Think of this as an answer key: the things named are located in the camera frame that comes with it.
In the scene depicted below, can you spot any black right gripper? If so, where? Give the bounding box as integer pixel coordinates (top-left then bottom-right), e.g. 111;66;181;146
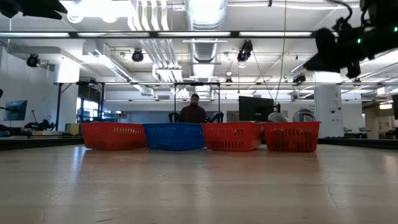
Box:
303;17;376;74

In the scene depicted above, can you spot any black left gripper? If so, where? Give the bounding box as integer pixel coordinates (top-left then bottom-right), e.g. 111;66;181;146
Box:
0;0;68;21

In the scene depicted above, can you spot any white round pillar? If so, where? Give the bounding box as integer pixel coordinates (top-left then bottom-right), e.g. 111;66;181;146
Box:
313;72;345;139

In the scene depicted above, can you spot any black monitor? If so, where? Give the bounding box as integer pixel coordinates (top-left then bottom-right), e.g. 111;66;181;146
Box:
238;95;275;123

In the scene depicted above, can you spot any red basket with deodorants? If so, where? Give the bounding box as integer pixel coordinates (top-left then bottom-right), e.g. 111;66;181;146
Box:
262;121;321;152

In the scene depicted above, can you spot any yellow container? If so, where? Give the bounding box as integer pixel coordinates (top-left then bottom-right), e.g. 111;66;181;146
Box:
64;123;81;136

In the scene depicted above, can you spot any red plastic basket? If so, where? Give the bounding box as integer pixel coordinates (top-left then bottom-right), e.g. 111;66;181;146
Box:
201;122;264;152

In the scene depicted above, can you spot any person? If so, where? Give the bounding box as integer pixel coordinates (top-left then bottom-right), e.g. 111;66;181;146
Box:
178;93;208;124

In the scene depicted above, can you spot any red basket with green packets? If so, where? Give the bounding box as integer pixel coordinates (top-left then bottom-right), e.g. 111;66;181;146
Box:
80;121;147;151

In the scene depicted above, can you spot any blue plastic basket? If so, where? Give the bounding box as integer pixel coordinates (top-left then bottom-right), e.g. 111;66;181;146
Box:
142;123;206;152

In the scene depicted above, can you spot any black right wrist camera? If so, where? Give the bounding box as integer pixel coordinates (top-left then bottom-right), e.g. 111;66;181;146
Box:
345;60;362;79

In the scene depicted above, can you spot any black overhead camera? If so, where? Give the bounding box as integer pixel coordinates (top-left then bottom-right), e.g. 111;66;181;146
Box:
131;49;144;63
236;40;253;62
26;54;40;68

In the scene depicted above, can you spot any wall-side dark monitor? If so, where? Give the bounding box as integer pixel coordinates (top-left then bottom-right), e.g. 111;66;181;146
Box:
3;100;28;121

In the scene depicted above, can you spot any silver ventilation duct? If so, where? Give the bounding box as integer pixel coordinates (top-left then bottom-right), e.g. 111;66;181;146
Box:
185;0;228;63

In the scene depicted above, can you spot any black aluminium table frame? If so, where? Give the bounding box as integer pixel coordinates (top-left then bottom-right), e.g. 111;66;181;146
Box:
0;136;398;152

